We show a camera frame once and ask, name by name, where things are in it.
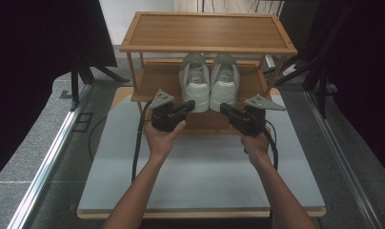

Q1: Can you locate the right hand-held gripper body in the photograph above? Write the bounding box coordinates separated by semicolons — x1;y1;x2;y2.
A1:
229;94;287;137

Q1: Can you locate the person's right hand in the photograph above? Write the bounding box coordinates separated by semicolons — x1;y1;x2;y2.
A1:
229;123;274;168

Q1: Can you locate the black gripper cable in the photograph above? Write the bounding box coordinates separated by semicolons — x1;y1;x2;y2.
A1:
131;99;154;184
263;119;279;229

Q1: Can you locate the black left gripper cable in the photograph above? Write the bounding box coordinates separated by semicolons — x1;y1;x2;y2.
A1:
131;99;154;184

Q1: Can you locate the silver metal rail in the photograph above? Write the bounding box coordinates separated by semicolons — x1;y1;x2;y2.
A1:
304;90;385;229
7;84;93;229

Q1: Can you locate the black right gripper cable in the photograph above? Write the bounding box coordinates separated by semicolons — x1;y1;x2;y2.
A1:
263;119;279;229

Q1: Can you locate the white sneaker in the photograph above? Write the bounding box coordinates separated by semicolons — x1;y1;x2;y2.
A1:
177;52;212;114
209;52;241;113

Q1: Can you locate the thin black floor cable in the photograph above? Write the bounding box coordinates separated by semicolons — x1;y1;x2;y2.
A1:
88;115;109;161

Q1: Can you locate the white power strip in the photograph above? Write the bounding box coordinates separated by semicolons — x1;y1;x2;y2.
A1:
265;54;297;77

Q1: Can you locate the person's left hand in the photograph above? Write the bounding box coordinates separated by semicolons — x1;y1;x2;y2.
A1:
143;118;187;164

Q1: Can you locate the black curtain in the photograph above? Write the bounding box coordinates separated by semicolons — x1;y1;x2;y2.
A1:
0;0;118;185
304;0;385;179

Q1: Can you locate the wooden three-tier shoe rack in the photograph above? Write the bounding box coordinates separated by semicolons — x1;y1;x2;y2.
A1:
118;11;299;136

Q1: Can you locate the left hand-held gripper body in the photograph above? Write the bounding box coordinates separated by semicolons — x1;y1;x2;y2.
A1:
148;89;188;134

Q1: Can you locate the black metal stand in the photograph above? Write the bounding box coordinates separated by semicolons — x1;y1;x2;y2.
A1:
274;0;356;119
70;52;132;113

